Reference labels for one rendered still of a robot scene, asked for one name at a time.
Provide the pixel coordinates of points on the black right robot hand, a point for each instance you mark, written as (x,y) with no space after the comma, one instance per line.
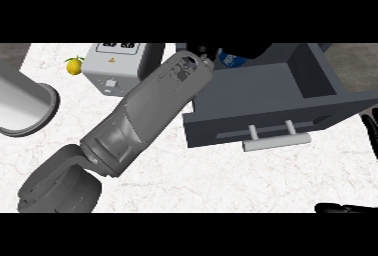
(370,133)

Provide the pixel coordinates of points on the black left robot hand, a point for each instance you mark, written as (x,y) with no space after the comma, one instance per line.
(245,47)

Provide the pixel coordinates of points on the blue can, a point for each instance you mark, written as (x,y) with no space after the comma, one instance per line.
(230,61)

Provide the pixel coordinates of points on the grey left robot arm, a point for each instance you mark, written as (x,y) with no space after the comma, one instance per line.
(147,100)

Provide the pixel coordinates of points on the dark grey open drawer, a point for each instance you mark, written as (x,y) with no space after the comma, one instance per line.
(255,86)

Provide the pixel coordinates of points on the dark grey drawer front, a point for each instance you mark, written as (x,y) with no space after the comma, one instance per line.
(211,130)

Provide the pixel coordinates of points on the white box appliance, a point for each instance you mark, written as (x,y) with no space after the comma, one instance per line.
(112,70)

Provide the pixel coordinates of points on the yellow lemon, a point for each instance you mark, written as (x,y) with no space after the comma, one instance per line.
(73,66)

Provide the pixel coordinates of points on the pale grey rounded appliance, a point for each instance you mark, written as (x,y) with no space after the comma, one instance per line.
(22,106)

